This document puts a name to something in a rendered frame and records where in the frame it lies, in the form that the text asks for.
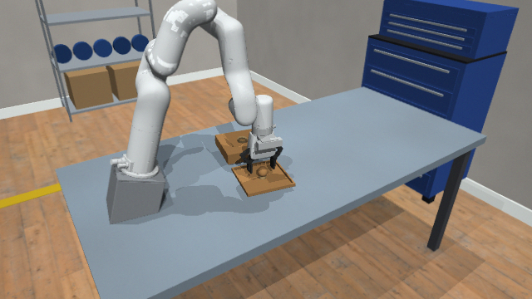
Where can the brown wooden tray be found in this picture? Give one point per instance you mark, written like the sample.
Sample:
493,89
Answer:
253,184

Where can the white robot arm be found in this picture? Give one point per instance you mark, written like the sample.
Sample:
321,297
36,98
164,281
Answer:
164,55

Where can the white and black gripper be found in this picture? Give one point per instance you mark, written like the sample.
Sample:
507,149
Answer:
254,153

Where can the tan square block with round hole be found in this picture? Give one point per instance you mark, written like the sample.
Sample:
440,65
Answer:
232,144

